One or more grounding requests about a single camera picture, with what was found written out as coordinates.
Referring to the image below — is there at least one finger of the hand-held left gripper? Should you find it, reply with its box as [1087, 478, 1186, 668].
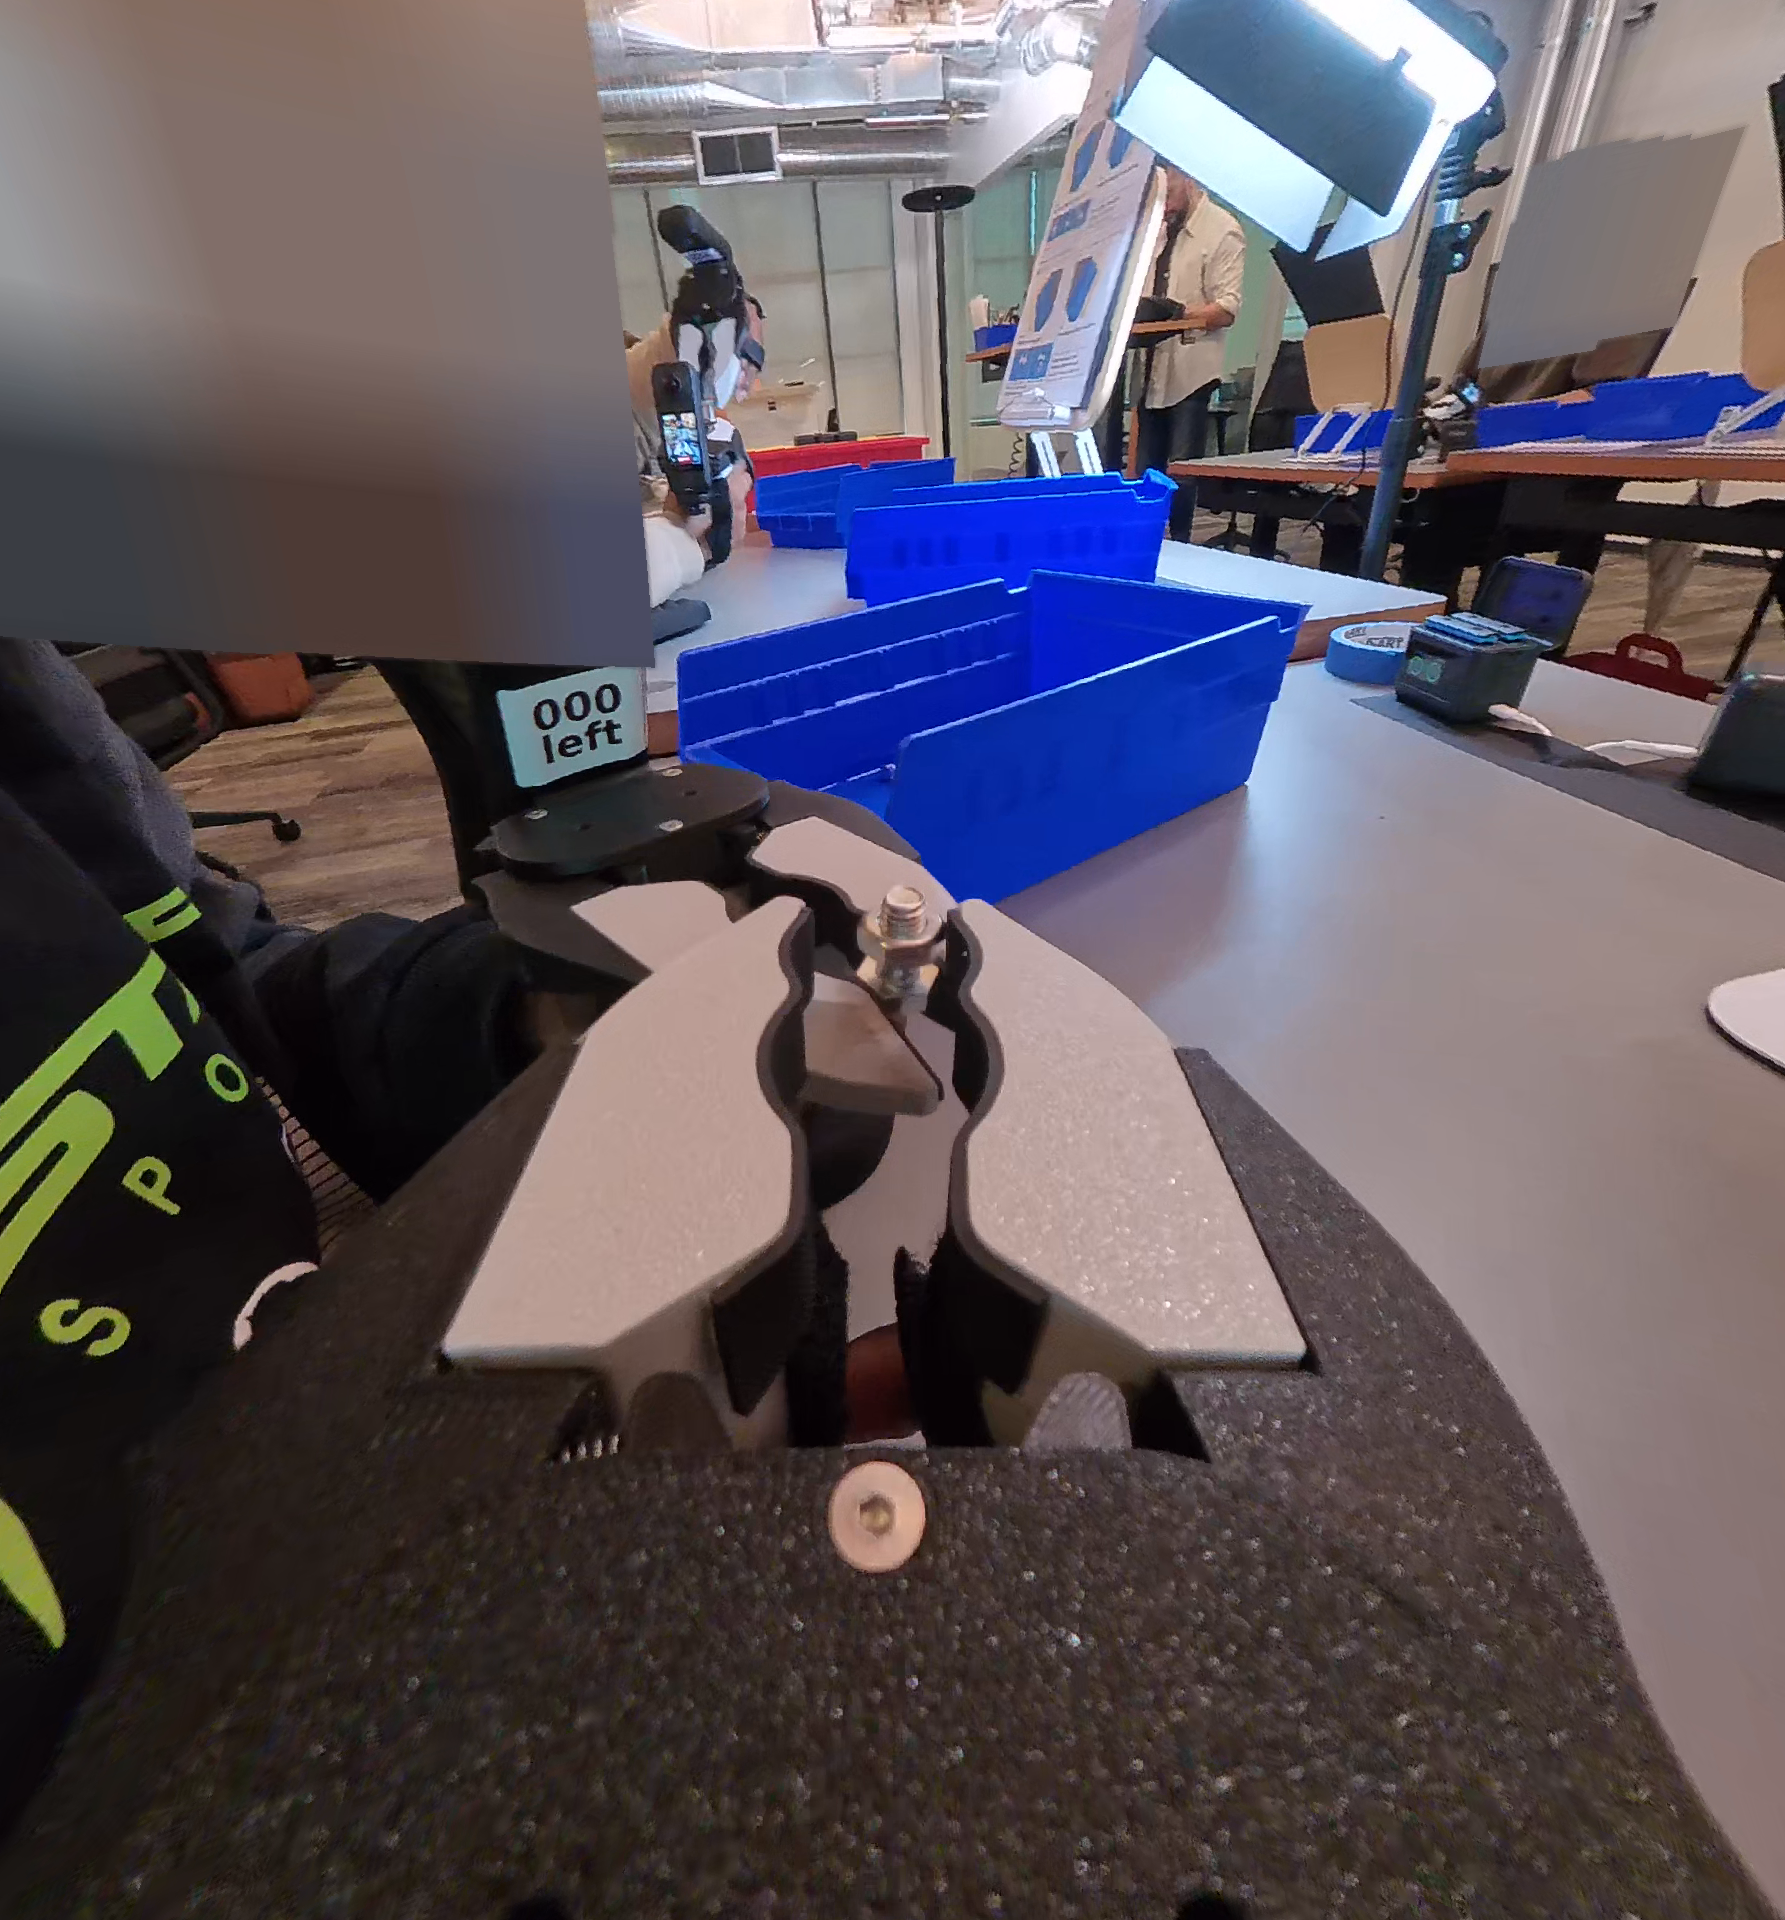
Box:
[748, 819, 934, 924]
[569, 875, 943, 1114]

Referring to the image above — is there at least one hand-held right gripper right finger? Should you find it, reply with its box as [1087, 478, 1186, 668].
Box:
[898, 899, 1311, 1447]

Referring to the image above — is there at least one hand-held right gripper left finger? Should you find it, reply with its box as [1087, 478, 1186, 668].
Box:
[438, 897, 850, 1447]

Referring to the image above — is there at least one short steel hex bolt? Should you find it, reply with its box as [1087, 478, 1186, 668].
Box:
[857, 888, 934, 1027]

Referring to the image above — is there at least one person's left forearm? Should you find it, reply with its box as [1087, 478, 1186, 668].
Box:
[251, 905, 560, 1200]

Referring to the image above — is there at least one person's right hand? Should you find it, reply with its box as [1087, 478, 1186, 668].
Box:
[843, 1330, 922, 1445]

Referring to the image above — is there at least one brown bag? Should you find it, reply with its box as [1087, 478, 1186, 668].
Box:
[205, 653, 309, 723]

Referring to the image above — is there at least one red plastic bin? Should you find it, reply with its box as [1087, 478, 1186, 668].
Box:
[751, 436, 928, 480]

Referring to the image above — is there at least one black office chair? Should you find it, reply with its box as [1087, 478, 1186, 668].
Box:
[67, 642, 305, 845]

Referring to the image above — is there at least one blue masking tape roll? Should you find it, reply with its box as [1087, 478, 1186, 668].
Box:
[1320, 618, 1419, 687]

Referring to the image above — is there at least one black battery charger case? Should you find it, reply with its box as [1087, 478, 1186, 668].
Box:
[1395, 558, 1595, 732]

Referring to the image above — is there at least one instruction poster on tan board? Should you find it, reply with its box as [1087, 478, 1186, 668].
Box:
[998, 91, 1169, 431]

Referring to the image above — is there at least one black floor lamp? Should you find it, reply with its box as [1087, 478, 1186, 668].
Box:
[901, 185, 986, 461]

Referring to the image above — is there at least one cardboard box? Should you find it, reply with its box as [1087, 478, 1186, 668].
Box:
[1304, 311, 1395, 412]

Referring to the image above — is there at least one red tool bag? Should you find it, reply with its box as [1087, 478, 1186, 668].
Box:
[1564, 634, 1725, 701]

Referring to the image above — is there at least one black tripod pole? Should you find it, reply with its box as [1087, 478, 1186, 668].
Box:
[1356, 91, 1510, 591]

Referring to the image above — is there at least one wood-topped office desk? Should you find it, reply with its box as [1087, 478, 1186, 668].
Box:
[1169, 436, 1785, 602]

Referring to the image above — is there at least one studio light panel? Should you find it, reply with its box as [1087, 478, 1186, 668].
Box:
[1111, 0, 1510, 267]

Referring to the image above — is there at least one black hand-held camera rig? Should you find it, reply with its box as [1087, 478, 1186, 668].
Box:
[646, 207, 765, 571]

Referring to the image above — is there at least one white cable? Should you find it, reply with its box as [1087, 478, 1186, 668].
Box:
[1494, 701, 1709, 769]

